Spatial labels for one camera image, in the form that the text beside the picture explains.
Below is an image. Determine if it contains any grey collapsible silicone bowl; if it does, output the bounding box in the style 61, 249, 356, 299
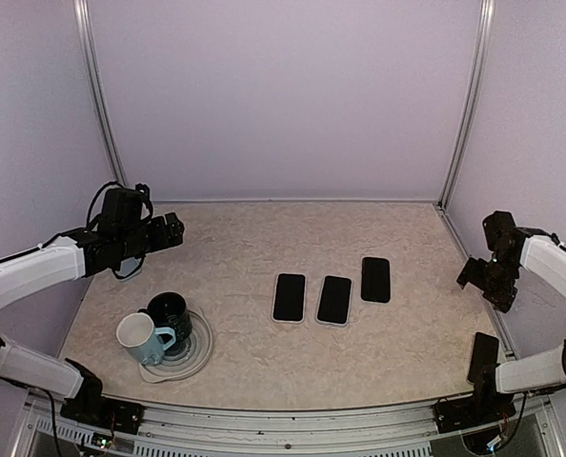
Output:
138, 308, 214, 384

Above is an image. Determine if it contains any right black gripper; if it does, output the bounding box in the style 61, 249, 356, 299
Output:
457, 252, 519, 311

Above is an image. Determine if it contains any blue phone case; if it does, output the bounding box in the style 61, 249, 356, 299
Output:
113, 257, 145, 282

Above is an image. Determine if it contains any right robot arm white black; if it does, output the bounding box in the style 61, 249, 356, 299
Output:
456, 210, 566, 423

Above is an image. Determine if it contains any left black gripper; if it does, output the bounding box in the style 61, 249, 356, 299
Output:
117, 211, 184, 260

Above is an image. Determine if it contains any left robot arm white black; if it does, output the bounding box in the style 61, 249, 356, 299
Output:
0, 181, 185, 424

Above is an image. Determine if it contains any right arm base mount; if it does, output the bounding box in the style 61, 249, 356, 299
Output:
433, 381, 515, 433

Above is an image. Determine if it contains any left aluminium frame post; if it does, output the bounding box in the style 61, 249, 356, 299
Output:
73, 0, 128, 186

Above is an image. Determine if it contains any aluminium frame post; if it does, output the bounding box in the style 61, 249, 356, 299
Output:
437, 0, 495, 212
73, 0, 128, 186

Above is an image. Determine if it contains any dark green mug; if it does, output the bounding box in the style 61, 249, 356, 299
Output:
139, 291, 192, 352

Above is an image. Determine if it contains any right aluminium frame post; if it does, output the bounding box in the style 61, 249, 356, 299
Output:
437, 0, 495, 212

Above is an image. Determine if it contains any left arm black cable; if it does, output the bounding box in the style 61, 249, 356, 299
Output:
86, 180, 127, 229

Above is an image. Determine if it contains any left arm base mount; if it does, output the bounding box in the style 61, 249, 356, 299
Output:
60, 392, 145, 435

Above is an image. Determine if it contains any white-edged black smartphone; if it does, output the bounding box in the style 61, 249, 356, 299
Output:
360, 257, 392, 304

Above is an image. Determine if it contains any light blue mug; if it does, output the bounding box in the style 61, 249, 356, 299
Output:
115, 312, 177, 367

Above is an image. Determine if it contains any lavender phone case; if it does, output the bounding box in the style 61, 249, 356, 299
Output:
314, 274, 354, 328

